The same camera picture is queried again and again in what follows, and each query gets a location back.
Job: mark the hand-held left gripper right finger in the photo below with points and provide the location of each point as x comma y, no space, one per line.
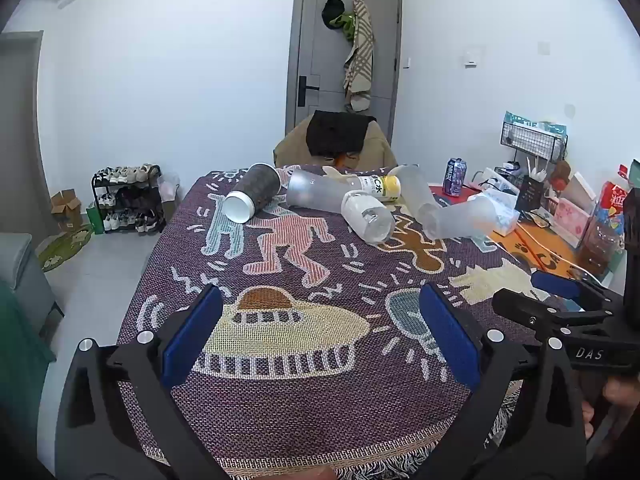
447,332

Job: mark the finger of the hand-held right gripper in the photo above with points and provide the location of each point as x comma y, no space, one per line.
520,310
555,284

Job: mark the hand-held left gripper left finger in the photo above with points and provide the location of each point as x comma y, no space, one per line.
192,332

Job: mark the frosted plastic cup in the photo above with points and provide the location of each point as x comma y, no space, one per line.
415,190
315,192
465,217

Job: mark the clear cup white lid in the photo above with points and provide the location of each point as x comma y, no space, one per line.
367,217

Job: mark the brown paper cup white rim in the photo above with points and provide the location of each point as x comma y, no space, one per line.
260,186

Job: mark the person's right hand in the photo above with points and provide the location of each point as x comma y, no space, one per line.
622,395

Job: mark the orange paw print mat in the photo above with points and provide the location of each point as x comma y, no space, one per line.
542,255

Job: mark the clear plastic container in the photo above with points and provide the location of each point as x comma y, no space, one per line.
602,247

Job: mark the pink patterned box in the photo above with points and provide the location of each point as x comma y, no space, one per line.
572,220

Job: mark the red packet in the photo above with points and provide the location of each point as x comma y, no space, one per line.
612,202

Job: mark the printed woven blanket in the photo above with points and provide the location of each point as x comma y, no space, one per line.
300,385

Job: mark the white power strip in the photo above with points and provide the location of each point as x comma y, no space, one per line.
492,180

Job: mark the red book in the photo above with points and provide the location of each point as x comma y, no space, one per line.
437,192

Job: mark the pink plastic bag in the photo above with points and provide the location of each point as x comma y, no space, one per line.
170,189

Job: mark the black shoe rack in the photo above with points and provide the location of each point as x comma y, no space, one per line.
127,200

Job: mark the blue drink can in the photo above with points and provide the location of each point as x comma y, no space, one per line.
454,176

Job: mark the green bag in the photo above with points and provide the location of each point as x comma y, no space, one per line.
95,219

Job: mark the green round floor mat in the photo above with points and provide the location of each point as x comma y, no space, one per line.
65,247

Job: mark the yellow label bottle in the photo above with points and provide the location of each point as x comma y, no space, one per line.
380,187

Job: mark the teal bag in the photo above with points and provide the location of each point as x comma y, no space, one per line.
520,121

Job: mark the grey sofa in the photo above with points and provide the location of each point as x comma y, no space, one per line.
25,280

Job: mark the cardboard box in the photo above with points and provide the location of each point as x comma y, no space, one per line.
66,207

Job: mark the dark green cloth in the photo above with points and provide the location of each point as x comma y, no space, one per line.
20,385

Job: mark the chair with black cloth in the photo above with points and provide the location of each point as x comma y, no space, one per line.
290,152

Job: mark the black jacket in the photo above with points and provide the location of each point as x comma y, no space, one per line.
335,132

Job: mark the plaid beige scarf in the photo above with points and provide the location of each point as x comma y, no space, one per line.
360,60

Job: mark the grey door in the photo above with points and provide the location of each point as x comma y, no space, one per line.
320,55

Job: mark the green hanging cloth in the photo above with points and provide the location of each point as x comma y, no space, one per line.
346,25

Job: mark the black hat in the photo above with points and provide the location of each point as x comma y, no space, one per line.
332,10

